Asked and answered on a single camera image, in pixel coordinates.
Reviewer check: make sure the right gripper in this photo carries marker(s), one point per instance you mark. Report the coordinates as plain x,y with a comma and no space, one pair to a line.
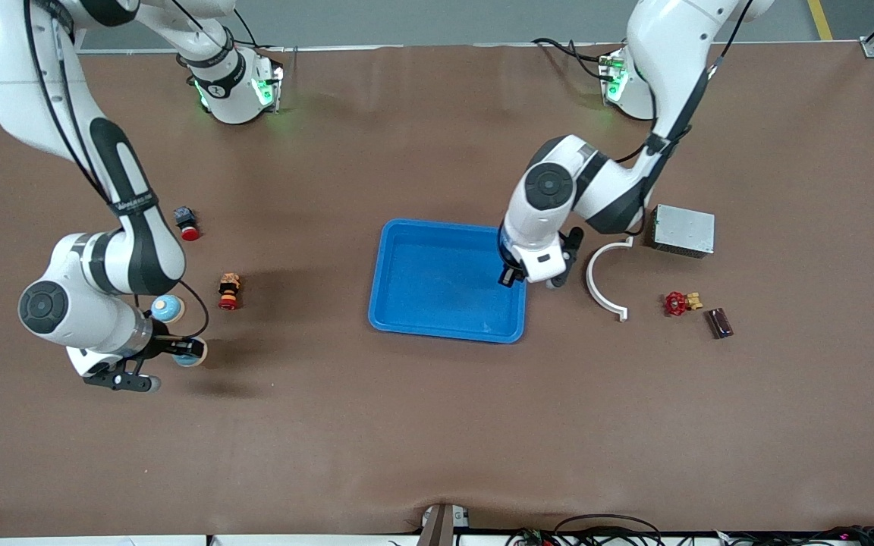
158,347

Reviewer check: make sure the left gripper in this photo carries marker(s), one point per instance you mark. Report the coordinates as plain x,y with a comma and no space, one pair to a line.
510,274

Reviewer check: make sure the blue bell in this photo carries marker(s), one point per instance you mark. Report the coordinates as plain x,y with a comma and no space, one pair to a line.
168,308
193,353

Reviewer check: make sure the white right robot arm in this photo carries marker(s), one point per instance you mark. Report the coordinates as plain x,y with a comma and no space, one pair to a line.
133,250

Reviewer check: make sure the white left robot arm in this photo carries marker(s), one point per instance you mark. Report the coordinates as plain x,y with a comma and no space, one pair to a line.
558,189

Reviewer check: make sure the blue plastic tray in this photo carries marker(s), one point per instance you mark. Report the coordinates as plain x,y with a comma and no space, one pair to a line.
441,284

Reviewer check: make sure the white curved pipe clamp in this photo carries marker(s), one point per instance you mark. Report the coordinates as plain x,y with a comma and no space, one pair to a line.
592,284

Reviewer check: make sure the red yellow push button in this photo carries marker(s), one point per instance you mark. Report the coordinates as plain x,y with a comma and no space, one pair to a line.
229,292

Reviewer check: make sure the black red emergency stop button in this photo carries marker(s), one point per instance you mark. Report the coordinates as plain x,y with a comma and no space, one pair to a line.
187,222

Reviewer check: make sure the silver metal power supply box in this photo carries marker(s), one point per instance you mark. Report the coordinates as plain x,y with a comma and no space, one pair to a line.
683,230

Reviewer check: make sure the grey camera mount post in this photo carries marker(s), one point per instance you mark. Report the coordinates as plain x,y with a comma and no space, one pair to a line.
441,527

